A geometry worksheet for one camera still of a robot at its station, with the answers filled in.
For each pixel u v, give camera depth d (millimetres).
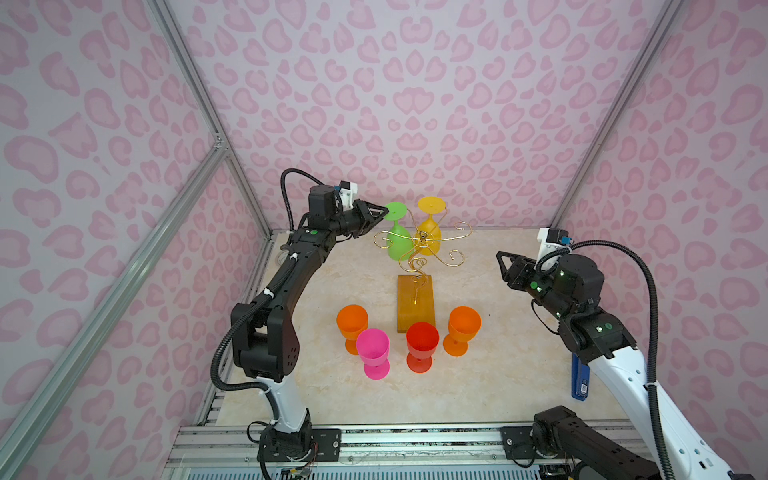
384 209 801
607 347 458
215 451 750
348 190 780
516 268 605
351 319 804
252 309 484
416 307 979
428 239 752
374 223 764
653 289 502
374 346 785
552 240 595
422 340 800
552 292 567
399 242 843
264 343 483
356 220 733
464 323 820
